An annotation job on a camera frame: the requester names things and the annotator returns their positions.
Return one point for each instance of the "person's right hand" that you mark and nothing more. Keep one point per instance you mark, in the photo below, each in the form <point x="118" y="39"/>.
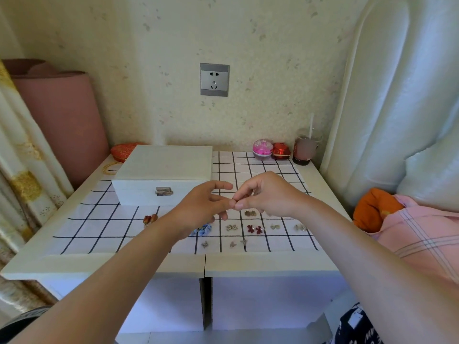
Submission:
<point x="276" y="195"/>

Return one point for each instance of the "thin gold bangle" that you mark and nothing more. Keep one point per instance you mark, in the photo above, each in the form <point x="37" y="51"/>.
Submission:
<point x="105" y="169"/>

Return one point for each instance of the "person's left forearm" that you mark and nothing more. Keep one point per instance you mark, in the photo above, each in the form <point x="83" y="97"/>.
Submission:
<point x="107" y="283"/>

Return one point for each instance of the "pink rolled mat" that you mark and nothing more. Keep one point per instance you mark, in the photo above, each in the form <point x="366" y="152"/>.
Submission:
<point x="64" y="125"/>

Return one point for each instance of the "white black-grid table cloth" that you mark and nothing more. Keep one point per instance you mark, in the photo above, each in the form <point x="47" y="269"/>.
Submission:
<point x="97" y="229"/>

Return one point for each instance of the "red faceted gift box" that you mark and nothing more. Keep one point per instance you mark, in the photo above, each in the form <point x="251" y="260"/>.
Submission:
<point x="280" y="151"/>

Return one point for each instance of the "pink plaid blanket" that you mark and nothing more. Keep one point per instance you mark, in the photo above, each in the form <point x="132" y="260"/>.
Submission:
<point x="419" y="232"/>

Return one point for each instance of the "clear plastic drink cup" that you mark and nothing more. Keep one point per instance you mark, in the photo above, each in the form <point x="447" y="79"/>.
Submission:
<point x="304" y="150"/>

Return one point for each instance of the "person's black printed trousers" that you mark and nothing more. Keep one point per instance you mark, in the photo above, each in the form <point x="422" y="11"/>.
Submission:
<point x="358" y="326"/>

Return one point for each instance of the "person's left hand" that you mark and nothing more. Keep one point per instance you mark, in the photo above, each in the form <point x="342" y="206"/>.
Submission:
<point x="201" y="207"/>

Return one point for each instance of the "white wooden jewelry box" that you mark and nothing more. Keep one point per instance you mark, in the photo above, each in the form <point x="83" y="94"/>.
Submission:
<point x="165" y="164"/>

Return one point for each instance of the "grey wall socket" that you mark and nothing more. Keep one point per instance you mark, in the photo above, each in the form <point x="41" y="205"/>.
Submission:
<point x="214" y="79"/>

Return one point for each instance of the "pink round trinket box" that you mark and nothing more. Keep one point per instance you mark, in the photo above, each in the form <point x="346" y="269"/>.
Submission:
<point x="263" y="148"/>

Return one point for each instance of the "white padded headboard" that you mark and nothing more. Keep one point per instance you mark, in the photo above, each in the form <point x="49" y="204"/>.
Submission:
<point x="376" y="96"/>

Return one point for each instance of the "person's right forearm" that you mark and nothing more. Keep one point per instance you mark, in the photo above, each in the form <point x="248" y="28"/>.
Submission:
<point x="369" y="268"/>

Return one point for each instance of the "white drinking straw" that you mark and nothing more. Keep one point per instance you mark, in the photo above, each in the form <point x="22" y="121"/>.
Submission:
<point x="311" y="125"/>

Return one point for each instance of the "cream gold floral curtain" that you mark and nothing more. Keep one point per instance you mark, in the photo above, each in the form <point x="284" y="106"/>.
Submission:
<point x="21" y="175"/>

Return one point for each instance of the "red heart-shaped box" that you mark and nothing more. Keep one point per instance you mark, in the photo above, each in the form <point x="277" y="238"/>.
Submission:
<point x="122" y="152"/>

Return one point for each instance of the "orange plush cushion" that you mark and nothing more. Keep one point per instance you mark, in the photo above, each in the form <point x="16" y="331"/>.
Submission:
<point x="373" y="211"/>

